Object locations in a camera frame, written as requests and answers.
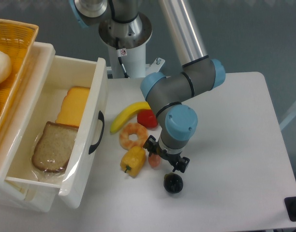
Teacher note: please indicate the brown bread slice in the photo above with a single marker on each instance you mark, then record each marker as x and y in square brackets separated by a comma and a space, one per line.
[53, 150]

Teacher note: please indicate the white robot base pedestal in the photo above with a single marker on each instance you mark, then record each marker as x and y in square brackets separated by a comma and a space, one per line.
[126, 44]

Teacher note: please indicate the yellow wicker basket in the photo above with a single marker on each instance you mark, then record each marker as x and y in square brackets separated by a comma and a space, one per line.
[16, 40]

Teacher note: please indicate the yellow banana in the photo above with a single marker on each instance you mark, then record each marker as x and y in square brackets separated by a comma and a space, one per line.
[126, 114]

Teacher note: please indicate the yellow bell pepper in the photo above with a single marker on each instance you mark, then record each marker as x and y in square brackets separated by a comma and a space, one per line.
[133, 161]

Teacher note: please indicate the brown egg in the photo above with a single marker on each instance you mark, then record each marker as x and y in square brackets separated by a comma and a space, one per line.
[154, 160]

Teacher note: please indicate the white round bun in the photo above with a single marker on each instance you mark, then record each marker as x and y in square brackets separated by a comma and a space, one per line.
[5, 66]

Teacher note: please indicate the black device at table edge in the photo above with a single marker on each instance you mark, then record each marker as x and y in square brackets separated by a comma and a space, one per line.
[290, 203]

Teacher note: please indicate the white plastic drawer cabinet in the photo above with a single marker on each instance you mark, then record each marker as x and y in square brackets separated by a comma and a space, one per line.
[34, 75]

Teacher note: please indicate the orange toast slice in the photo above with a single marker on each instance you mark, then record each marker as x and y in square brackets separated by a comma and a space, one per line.
[73, 106]

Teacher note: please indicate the white plastic drawer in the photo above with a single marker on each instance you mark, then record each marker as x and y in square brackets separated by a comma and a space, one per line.
[64, 74]

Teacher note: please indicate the red bell pepper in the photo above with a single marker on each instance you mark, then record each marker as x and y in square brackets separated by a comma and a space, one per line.
[147, 119]

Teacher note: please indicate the black round eggplant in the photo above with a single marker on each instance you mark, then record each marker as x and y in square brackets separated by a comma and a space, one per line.
[173, 183]

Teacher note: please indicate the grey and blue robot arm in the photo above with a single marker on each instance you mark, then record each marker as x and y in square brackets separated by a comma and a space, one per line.
[165, 95]

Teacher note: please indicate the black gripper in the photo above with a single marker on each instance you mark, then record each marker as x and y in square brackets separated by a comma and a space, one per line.
[171, 155]

